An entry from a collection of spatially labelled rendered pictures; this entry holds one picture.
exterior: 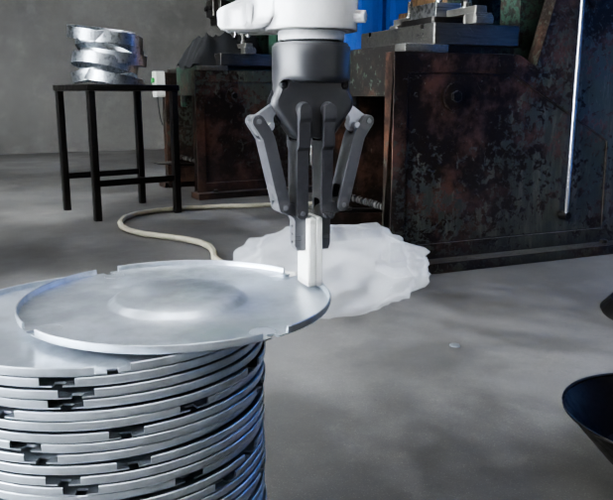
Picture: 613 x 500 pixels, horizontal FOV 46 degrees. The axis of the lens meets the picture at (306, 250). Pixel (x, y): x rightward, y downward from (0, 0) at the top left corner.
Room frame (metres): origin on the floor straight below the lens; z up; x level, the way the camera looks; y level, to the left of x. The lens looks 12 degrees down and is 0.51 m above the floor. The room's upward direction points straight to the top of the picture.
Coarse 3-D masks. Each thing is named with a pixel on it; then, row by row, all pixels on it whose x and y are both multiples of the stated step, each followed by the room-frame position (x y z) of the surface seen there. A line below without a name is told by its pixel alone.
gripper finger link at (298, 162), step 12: (300, 108) 0.69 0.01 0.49; (300, 120) 0.69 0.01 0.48; (300, 132) 0.69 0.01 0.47; (288, 144) 0.72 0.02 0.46; (300, 144) 0.69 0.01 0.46; (300, 156) 0.69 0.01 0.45; (300, 168) 0.69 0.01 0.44; (300, 180) 0.69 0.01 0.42; (288, 192) 0.72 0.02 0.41; (300, 192) 0.69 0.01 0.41; (300, 204) 0.69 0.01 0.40; (300, 216) 0.69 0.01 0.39
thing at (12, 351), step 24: (24, 288) 0.73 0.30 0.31; (0, 312) 0.65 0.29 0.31; (0, 336) 0.58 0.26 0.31; (24, 336) 0.58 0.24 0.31; (0, 360) 0.52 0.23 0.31; (24, 360) 0.52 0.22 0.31; (48, 360) 0.52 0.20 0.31; (72, 360) 0.52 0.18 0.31; (96, 360) 0.52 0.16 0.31; (144, 360) 0.51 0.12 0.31; (168, 360) 0.52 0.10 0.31
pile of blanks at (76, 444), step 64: (0, 384) 0.50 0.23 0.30; (64, 384) 0.49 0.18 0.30; (128, 384) 0.50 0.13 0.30; (192, 384) 0.53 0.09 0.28; (256, 384) 0.60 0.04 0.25; (0, 448) 0.51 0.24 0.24; (64, 448) 0.49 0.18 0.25; (128, 448) 0.50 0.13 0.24; (192, 448) 0.53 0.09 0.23; (256, 448) 0.60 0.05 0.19
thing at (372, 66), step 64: (448, 0) 2.62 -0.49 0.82; (512, 0) 2.31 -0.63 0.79; (576, 0) 2.27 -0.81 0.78; (384, 64) 2.19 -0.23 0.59; (448, 64) 2.09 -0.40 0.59; (512, 64) 2.18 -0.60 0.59; (576, 64) 2.25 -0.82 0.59; (384, 128) 2.06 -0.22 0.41; (448, 128) 2.10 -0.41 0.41; (512, 128) 2.19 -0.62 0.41; (576, 128) 2.29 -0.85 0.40; (384, 192) 2.06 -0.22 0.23; (448, 192) 2.10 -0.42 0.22; (512, 192) 2.20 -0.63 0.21; (576, 192) 2.30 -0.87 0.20; (448, 256) 2.10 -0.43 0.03; (512, 256) 2.12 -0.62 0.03; (576, 256) 2.22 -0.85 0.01
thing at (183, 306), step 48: (48, 288) 0.70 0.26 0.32; (96, 288) 0.70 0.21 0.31; (144, 288) 0.68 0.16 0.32; (192, 288) 0.68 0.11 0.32; (240, 288) 0.70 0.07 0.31; (288, 288) 0.70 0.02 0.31; (48, 336) 0.54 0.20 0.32; (96, 336) 0.55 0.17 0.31; (144, 336) 0.55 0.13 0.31; (192, 336) 0.55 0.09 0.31; (240, 336) 0.55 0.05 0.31
